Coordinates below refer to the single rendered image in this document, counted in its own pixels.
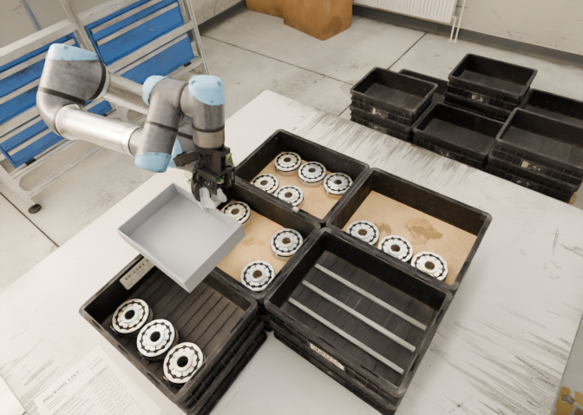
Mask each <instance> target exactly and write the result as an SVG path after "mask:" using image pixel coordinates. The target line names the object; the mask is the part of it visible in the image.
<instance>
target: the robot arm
mask: <svg viewBox="0 0 583 415"><path fill-rule="evenodd" d="M45 59H46V61H45V64H44V68H43V74H42V77H41V81H40V84H39V88H38V91H37V94H36V106H37V109H38V111H39V114H40V116H41V117H42V119H43V121H44V122H45V124H46V125H47V126H48V127H49V128H50V129H51V130H52V131H53V132H54V133H56V134H57V135H59V136H61V137H63V138H66V139H69V140H78V139H82V140H84V141H87V142H92V143H94V144H97V145H100V146H103V147H105V148H110V149H113V150H115V151H118V152H121V153H123V154H127V155H132V156H134V158H135V161H134V165H135V166H136V167H138V168H142V169H145V170H148V171H152V172H155V173H165V172H166V171H167V167H169V168H176V169H180V170H184V171H188V172H189V173H191V174H192V178H191V191H192V194H193V197H194V199H195V200H196V201H197V202H198V204H199V205H200V207H201V208H202V209H203V210H204V211H205V212H207V213H208V209H209V208H211V209H215V208H216V205H215V201H222V202H226V196H225V195H224V194H223V193H222V192H221V189H222V188H229V187H231V186H232V183H233V184H235V167H234V166H233V165H231V164H229V163H227V162H226V155H228V154H230V153H231V148H229V147H227V146H225V101H226V98H225V94H224V83H223V82H222V81H221V80H220V79H219V78H218V77H217V76H206V75H200V76H194V77H192V78H191V79H190V82H184V81H181V80H176V79H173V78H172V77H168V76H150V77H149V78H148V79H147V80H146V81H145V82H144V84H143V85H141V84H139V83H137V82H133V81H131V80H128V79H127V78H125V77H122V76H118V75H117V74H115V73H112V72H110V71H108V70H107V68H106V66H105V64H104V63H101V62H99V61H97V60H98V59H99V58H98V55H97V54H96V53H94V52H91V51H88V50H85V49H80V48H77V47H73V46H69V45H66V44H60V43H54V44H52V45H51V46H50V47H49V52H48V54H47V56H46V57H45ZM98 98H101V99H102V100H105V101H108V102H112V103H115V104H118V105H120V106H122V107H125V108H128V109H132V110H135V111H137V112H140V113H142V114H145V115H147V119H146V121H145V125H144V127H141V126H137V125H134V124H131V123H128V122H122V121H119V120H116V119H113V118H109V117H106V116H103V115H97V114H94V113H90V112H88V111H87V110H86V109H85V108H84V106H85V104H86V101H87V100H90V101H94V100H96V99H98ZM232 171H233V179H232Z"/></svg>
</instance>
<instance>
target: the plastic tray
mask: <svg viewBox="0 0 583 415"><path fill-rule="evenodd" d="M116 231H117V232H118V234H119V235H120V236H121V237H122V239H123V240H124V241H126V242H127V244H129V245H130V246H131V247H133V248H134V249H135V250H136V251H138V252H139V253H140V254H142V255H143V256H144V257H145V258H147V259H148V260H149V261H151V262H152V263H153V264H154V265H156V266H157V267H158V268H159V269H160V270H161V271H162V272H164V273H165V274H166V275H168V276H169V277H170V278H171V279H173V280H174V281H175V282H177V283H178V284H179V285H180V286H182V287H183V288H184V289H186V290H187V291H188V292H189V293H191V292H192V291H193V290H194V288H196V287H197V286H198V285H199V284H200V283H201V281H203V279H205V277H206V276H207V275H208V274H209V273H210V272H211V271H212V270H213V269H214V268H215V267H216V266H217V265H218V264H219V263H220V262H221V261H222V260H223V259H224V258H225V257H226V256H227V255H228V254H229V253H230V252H231V251H232V250H233V249H234V248H235V247H236V246H237V244H238V243H239V242H240V241H241V240H242V239H243V238H244V237H245V236H246V234H245V231H244V228H243V226H242V224H240V223H239V222H237V221H236V220H234V219H233V218H231V217H230V216H228V215H226V214H224V213H223V212H221V211H219V210H218V209H217V208H215V209H211V208H209V209H208V213H207V212H205V211H204V210H203V209H202V208H201V207H200V205H199V204H198V202H197V201H196V200H195V199H194V197H193V194H192V193H191V192H189V191H187V190H186V189H184V188H183V187H181V186H180V185H178V184H177V183H175V182H172V183H171V184H170V185H168V186H167V187H166V188H164V189H163V190H162V191H161V192H160V193H158V194H157V195H156V196H155V197H154V198H153V199H152V200H151V201H149V202H148V203H147V204H146V205H144V206H143V207H142V208H141V209H139V210H138V211H137V212H136V213H134V214H133V215H132V216H131V217H129V218H128V219H127V220H126V221H124V222H123V223H122V224H121V225H120V226H119V227H118V228H117V229H116Z"/></svg>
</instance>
